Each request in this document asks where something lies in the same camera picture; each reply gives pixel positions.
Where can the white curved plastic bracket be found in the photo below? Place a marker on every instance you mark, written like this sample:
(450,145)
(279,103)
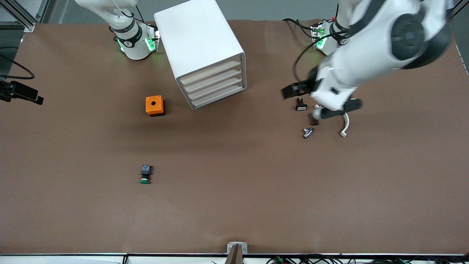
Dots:
(345,126)

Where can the black switch with white cap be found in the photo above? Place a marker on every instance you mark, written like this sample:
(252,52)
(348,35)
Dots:
(301,107)

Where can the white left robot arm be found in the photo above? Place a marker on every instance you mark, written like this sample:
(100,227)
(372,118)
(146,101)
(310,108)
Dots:
(366,55)

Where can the white plastic drawer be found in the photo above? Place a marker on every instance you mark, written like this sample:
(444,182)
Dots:
(212,71)
(212,88)
(216,95)
(212,80)

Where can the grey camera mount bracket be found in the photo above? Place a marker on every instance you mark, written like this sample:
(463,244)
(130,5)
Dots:
(231,248)

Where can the brown terminal block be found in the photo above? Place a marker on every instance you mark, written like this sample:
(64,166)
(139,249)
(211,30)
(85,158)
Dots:
(313,121)

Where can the orange box with black base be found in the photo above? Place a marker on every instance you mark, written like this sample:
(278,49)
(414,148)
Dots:
(157,108)

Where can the small metal connector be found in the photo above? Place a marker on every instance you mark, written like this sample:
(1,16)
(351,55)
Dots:
(307,133)

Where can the aluminium frame profile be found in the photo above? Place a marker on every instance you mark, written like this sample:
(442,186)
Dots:
(29,26)

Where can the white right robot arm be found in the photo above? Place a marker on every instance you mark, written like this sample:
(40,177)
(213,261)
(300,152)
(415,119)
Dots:
(133,44)

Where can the white drawer cabinet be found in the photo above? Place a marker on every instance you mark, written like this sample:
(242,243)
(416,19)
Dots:
(198,33)

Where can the green push button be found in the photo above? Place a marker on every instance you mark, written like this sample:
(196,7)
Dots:
(146,171)

